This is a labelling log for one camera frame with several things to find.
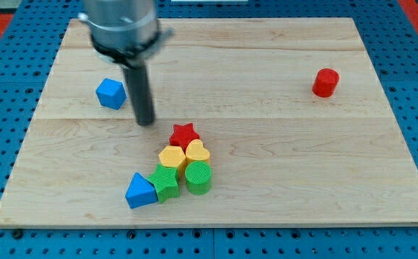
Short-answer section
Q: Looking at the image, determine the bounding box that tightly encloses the red star block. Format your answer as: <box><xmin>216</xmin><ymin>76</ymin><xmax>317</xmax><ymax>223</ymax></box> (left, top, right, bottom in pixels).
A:
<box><xmin>169</xmin><ymin>123</ymin><xmax>200</xmax><ymax>151</ymax></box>

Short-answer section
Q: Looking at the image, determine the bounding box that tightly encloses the blue triangle block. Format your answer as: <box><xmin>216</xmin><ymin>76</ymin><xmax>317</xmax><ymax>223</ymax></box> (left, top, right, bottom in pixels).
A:
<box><xmin>125</xmin><ymin>173</ymin><xmax>158</xmax><ymax>209</ymax></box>

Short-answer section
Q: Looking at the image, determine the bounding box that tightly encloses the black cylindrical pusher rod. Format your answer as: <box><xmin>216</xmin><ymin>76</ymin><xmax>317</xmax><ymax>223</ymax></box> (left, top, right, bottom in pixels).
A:
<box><xmin>122</xmin><ymin>65</ymin><xmax>155</xmax><ymax>126</ymax></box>

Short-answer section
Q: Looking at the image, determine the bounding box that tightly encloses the red cylinder block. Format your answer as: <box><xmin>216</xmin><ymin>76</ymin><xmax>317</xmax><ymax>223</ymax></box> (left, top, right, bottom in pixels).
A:
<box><xmin>312</xmin><ymin>68</ymin><xmax>340</xmax><ymax>98</ymax></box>

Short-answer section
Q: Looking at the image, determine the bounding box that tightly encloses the blue cube block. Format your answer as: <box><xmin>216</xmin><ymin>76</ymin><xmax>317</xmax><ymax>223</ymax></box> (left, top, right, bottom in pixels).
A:
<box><xmin>96</xmin><ymin>78</ymin><xmax>127</xmax><ymax>110</ymax></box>

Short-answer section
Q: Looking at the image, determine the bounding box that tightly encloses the wooden board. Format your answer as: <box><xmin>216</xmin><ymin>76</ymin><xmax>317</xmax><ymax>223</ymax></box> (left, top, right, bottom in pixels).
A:
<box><xmin>0</xmin><ymin>18</ymin><xmax>418</xmax><ymax>229</ymax></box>

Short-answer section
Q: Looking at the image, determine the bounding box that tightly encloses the yellow hexagon block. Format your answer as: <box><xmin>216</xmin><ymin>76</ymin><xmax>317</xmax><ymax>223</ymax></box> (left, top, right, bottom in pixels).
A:
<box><xmin>158</xmin><ymin>145</ymin><xmax>187</xmax><ymax>179</ymax></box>

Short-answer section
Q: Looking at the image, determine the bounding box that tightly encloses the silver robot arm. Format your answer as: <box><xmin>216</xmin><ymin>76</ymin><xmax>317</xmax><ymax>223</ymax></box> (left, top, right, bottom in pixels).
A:
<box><xmin>78</xmin><ymin>0</ymin><xmax>173</xmax><ymax>68</ymax></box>

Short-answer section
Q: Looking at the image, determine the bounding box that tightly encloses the yellow heart block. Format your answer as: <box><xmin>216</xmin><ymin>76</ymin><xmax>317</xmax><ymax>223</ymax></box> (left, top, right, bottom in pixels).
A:
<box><xmin>185</xmin><ymin>139</ymin><xmax>211</xmax><ymax>165</ymax></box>

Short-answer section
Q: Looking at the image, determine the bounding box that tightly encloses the green star block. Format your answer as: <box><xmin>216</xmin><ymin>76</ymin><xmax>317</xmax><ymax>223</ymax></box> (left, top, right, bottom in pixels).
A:
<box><xmin>146</xmin><ymin>164</ymin><xmax>180</xmax><ymax>203</ymax></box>

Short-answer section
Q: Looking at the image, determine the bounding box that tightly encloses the green cylinder block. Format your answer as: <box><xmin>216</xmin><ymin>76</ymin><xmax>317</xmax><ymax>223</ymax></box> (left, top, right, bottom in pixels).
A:
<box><xmin>185</xmin><ymin>161</ymin><xmax>212</xmax><ymax>195</ymax></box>

